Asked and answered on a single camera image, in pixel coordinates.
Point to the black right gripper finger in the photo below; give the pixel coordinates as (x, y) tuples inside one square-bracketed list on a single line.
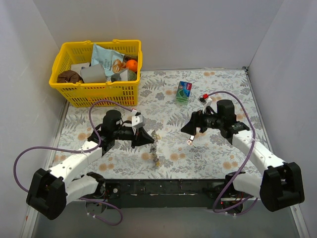
[(196, 117), (191, 127)]

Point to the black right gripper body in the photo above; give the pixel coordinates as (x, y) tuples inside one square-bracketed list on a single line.
[(198, 122)]

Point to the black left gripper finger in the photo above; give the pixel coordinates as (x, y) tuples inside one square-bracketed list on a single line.
[(144, 137), (136, 143)]

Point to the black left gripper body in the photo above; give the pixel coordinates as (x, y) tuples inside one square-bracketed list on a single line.
[(134, 137)]

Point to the large metal key ring disc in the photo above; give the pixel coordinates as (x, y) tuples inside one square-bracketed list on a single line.
[(153, 149)]

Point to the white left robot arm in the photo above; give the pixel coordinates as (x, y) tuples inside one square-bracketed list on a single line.
[(51, 190)]

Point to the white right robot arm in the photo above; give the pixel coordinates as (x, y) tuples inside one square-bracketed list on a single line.
[(281, 183)]

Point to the green blue sponge pack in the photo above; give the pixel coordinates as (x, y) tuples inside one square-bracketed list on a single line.
[(183, 92)]

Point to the floral patterned table mat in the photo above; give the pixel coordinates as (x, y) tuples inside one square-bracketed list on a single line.
[(210, 156)]

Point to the yellow plastic shopping basket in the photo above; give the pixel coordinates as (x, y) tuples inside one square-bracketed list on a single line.
[(85, 94)]

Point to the green avocado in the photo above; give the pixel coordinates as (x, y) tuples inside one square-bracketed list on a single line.
[(131, 76)]

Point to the grey cardboard box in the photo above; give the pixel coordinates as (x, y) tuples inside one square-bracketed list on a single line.
[(93, 74)]

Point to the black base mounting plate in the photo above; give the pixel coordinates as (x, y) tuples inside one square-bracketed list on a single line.
[(160, 193)]

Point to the orange fruit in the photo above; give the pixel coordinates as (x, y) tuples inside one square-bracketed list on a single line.
[(132, 65)]

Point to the white carton in basket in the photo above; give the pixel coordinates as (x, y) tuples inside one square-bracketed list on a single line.
[(78, 67)]

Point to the light blue chips bag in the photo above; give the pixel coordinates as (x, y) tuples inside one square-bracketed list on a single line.
[(111, 60)]

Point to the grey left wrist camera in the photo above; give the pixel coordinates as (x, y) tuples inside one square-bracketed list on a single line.
[(137, 121)]

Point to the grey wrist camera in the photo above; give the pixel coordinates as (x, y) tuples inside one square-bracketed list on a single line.
[(137, 121), (205, 99)]

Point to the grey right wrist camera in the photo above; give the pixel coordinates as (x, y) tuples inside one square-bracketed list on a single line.
[(205, 99)]

